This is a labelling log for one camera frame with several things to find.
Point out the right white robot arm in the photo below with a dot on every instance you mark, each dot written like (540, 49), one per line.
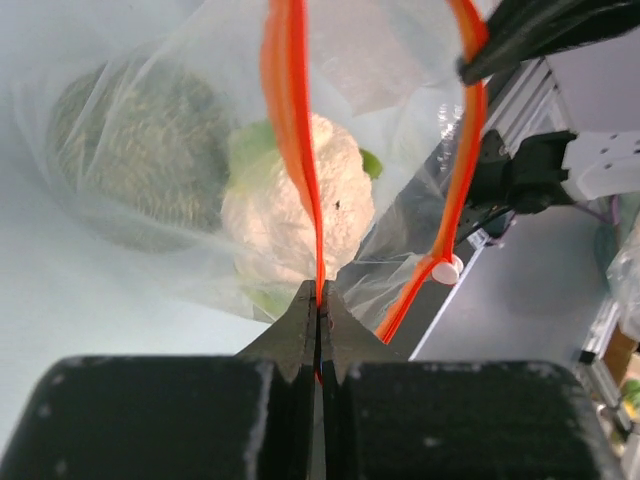
(531, 179)

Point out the aluminium rail frame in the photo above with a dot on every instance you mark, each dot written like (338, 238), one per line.
(529, 104)

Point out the green melon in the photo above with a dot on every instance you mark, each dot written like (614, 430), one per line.
(145, 154)

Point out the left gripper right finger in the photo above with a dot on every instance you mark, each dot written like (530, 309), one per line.
(390, 418)

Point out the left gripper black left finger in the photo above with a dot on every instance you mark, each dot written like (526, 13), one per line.
(246, 416)

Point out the clear zip top bag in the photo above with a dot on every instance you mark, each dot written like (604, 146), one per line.
(384, 70)

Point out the white cauliflower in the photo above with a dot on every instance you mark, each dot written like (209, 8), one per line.
(262, 211)

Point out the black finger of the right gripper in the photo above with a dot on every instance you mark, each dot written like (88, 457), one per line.
(517, 31)

